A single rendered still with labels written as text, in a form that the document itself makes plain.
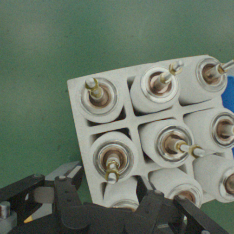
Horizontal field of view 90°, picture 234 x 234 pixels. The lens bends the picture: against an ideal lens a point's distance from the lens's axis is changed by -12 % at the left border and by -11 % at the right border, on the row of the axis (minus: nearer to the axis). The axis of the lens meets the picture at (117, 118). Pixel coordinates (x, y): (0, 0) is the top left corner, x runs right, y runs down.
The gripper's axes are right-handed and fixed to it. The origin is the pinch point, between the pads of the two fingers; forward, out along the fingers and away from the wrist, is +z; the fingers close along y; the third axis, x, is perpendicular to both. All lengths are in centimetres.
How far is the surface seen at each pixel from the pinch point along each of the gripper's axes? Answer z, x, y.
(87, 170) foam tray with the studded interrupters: 17.9, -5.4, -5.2
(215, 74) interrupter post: 8.6, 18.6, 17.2
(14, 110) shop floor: 36, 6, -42
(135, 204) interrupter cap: 10.4, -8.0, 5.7
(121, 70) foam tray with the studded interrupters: 17.9, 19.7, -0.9
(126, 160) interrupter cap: 10.5, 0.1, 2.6
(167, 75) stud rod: 5.5, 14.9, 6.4
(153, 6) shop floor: 36, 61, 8
